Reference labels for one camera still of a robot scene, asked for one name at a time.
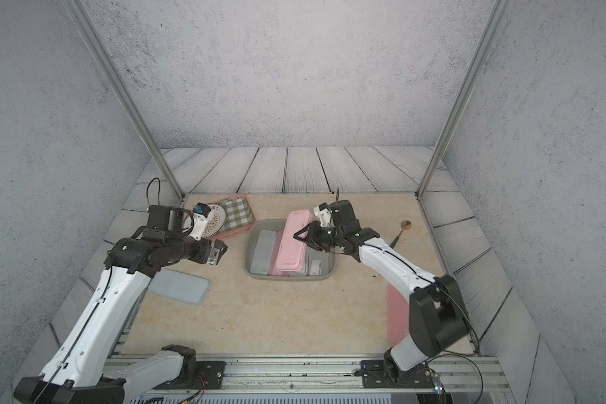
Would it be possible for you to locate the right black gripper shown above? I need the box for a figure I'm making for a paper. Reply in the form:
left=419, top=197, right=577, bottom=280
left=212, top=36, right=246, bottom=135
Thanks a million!
left=293, top=221, right=345, bottom=254

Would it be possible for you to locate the opaque pink pencil case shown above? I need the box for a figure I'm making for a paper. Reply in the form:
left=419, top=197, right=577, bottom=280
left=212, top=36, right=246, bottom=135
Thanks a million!
left=276, top=210, right=313, bottom=274

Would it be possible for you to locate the grey plastic storage box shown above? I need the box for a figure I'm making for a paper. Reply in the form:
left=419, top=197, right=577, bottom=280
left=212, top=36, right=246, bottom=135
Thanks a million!
left=243, top=219, right=336, bottom=281

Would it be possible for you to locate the clear frosted pencil case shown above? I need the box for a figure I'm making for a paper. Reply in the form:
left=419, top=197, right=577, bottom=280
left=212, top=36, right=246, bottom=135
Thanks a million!
left=249, top=231, right=277, bottom=275

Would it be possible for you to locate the light blue pencil case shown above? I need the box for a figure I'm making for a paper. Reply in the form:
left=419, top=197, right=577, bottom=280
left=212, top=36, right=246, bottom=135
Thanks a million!
left=148, top=269, right=210, bottom=306

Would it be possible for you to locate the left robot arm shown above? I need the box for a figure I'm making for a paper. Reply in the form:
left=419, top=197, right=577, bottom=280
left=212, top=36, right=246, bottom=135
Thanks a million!
left=13, top=203, right=227, bottom=403

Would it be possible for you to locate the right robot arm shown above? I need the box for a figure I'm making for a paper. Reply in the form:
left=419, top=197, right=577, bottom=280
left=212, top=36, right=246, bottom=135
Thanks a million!
left=291, top=200, right=473, bottom=375

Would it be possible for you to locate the pink plastic tray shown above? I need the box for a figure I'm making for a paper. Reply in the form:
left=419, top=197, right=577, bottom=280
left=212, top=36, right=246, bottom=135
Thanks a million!
left=203, top=195, right=256, bottom=238

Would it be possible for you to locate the round orange patterned plate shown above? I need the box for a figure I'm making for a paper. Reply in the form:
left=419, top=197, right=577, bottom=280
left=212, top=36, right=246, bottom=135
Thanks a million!
left=203, top=204, right=227, bottom=238

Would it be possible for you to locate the green checked cloth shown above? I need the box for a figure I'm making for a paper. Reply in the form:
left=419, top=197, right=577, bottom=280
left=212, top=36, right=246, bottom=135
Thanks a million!
left=219, top=195, right=255, bottom=232

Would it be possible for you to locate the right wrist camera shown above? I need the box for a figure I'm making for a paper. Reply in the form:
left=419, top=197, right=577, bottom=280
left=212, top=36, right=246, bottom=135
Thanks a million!
left=313, top=203, right=333, bottom=227

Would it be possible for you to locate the gold spoon teal handle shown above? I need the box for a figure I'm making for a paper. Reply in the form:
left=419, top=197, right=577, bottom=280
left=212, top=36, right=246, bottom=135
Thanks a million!
left=390, top=220, right=412, bottom=248

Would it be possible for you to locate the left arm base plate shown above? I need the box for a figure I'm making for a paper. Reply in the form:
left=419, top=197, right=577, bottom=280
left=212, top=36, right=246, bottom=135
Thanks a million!
left=155, top=360, right=227, bottom=392

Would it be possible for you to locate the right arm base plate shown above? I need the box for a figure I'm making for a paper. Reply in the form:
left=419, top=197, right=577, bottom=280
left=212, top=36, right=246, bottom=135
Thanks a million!
left=353, top=360, right=434, bottom=389

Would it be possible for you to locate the aluminium front rail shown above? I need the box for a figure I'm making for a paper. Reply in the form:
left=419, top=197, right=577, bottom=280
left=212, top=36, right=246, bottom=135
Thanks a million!
left=197, top=353, right=516, bottom=403

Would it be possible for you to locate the left aluminium frame post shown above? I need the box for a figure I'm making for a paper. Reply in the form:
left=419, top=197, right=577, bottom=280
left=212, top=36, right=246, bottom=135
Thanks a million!
left=62, top=0, right=185, bottom=202

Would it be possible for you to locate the aluminium frame post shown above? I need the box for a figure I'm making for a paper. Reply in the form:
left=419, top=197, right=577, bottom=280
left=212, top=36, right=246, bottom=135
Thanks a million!
left=62, top=0, right=185, bottom=202
left=416, top=0, right=510, bottom=200

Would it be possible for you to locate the right aluminium frame post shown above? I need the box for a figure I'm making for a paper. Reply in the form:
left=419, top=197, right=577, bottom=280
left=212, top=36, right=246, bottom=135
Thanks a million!
left=416, top=0, right=510, bottom=200

